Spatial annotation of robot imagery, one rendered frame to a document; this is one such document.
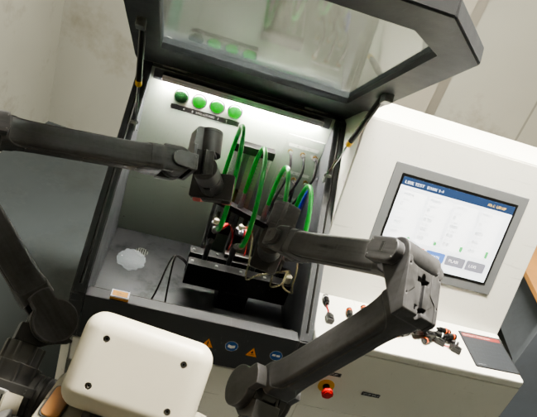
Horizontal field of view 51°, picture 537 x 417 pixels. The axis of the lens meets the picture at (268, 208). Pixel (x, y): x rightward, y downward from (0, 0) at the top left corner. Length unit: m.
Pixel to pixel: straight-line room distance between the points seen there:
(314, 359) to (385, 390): 0.94
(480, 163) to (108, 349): 1.33
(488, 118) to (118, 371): 3.70
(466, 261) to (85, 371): 1.37
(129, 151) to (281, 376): 0.54
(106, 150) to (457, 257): 1.22
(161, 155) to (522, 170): 1.20
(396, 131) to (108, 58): 3.01
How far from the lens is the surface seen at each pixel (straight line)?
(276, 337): 1.68
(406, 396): 1.92
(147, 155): 1.19
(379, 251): 0.89
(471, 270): 1.99
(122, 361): 0.91
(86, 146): 1.17
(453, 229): 1.91
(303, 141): 1.93
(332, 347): 0.94
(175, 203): 2.05
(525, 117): 4.37
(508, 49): 4.21
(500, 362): 2.01
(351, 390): 1.86
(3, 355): 1.08
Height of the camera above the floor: 2.01
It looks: 28 degrees down
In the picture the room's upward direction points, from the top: 20 degrees clockwise
